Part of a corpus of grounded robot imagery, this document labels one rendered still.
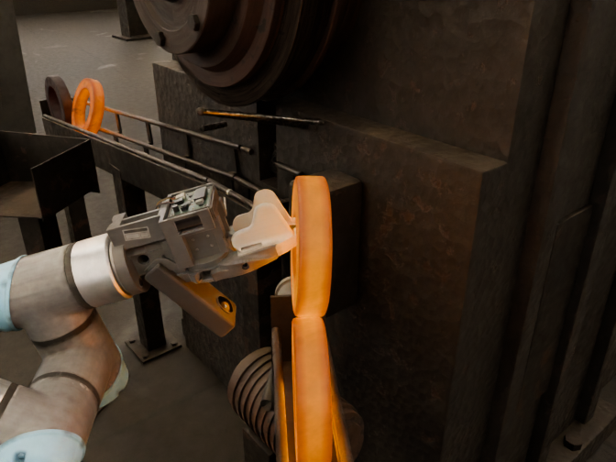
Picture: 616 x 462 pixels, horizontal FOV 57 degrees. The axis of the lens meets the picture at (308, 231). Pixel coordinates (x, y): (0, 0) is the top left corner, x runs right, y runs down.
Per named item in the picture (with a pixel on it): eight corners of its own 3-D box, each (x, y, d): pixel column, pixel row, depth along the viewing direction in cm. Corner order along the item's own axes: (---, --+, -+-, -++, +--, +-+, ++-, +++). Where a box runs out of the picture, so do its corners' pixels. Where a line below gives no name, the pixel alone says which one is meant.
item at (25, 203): (56, 359, 173) (-3, 129, 141) (133, 375, 167) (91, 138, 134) (7, 407, 156) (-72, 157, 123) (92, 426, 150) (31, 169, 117)
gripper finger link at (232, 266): (275, 252, 58) (192, 274, 58) (279, 264, 59) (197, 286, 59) (273, 231, 62) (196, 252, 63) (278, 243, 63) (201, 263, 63)
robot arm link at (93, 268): (94, 321, 61) (112, 280, 68) (136, 310, 61) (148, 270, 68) (62, 262, 57) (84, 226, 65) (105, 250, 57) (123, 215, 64)
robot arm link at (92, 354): (53, 445, 63) (4, 371, 58) (81, 376, 73) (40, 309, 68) (120, 427, 63) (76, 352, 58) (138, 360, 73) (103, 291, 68)
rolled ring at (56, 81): (55, 76, 176) (66, 74, 178) (39, 75, 191) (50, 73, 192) (70, 136, 183) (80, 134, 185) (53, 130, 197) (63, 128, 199)
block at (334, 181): (332, 284, 107) (335, 164, 97) (362, 302, 102) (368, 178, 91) (287, 304, 101) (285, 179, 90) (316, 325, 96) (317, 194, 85)
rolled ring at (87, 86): (77, 150, 175) (87, 152, 178) (98, 107, 165) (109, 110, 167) (67, 108, 184) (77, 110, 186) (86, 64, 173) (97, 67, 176)
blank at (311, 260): (321, 158, 67) (292, 158, 67) (336, 206, 53) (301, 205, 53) (314, 275, 74) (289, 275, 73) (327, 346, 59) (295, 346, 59)
